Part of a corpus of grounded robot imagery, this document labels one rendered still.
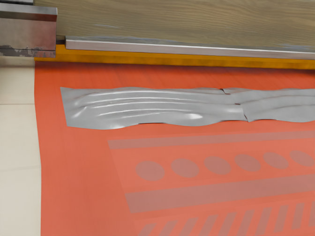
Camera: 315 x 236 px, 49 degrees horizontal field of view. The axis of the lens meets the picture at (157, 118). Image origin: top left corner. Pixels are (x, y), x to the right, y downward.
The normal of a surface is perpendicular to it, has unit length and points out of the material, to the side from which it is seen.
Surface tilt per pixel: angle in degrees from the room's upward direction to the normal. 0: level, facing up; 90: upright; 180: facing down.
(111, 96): 6
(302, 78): 32
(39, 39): 58
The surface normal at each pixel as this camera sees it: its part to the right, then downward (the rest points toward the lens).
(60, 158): 0.17, -0.84
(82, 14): 0.31, 0.52
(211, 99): 0.25, -0.47
